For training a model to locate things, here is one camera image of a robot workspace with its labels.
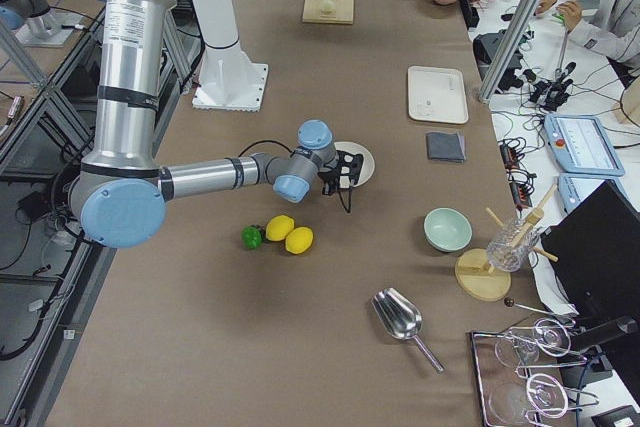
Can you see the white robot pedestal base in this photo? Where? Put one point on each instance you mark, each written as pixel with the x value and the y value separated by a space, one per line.
pixel 228 79

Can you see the teach pendant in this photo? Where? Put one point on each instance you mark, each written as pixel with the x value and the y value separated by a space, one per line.
pixel 580 145
pixel 574 188

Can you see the yellow lemon near pepper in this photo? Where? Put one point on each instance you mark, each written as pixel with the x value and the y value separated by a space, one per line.
pixel 279 227

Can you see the cream rabbit tray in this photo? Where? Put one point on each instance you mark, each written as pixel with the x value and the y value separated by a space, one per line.
pixel 436 95

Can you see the bamboo cutting board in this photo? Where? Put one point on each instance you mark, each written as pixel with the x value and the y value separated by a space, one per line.
pixel 340 12

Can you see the white round plate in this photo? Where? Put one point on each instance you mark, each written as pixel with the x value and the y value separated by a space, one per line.
pixel 369 163

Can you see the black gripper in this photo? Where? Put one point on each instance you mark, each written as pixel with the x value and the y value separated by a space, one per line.
pixel 343 163

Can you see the black tray with glasses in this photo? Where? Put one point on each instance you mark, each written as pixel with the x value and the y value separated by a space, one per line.
pixel 517 373

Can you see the black monitor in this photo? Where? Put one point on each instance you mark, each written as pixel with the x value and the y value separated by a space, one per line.
pixel 597 245

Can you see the metal scoop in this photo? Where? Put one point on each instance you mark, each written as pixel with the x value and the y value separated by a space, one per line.
pixel 403 321

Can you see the aluminium frame post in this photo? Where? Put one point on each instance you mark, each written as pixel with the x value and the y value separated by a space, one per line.
pixel 506 49

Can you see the grey folded cloth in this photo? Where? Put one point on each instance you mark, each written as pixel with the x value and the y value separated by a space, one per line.
pixel 445 146

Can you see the seated person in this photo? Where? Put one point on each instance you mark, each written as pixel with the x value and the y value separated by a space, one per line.
pixel 607 27

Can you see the mint green bowl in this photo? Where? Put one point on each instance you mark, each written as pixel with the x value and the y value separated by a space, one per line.
pixel 447 230

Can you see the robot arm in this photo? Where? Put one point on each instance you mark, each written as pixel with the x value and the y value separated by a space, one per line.
pixel 34 23
pixel 120 195

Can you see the left teach pendant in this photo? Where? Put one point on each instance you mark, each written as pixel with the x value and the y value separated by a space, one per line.
pixel 580 145

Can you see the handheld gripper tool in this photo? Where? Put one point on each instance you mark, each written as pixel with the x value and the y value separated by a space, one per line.
pixel 550 94

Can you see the right teach pendant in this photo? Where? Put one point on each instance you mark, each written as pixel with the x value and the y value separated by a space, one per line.
pixel 574 188

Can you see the clear glass cup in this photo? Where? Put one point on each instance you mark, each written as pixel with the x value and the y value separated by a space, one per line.
pixel 512 245

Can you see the white steamed bun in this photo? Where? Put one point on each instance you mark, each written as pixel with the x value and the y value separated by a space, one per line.
pixel 327 7

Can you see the yellow lemon front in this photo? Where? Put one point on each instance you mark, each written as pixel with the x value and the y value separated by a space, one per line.
pixel 299 240

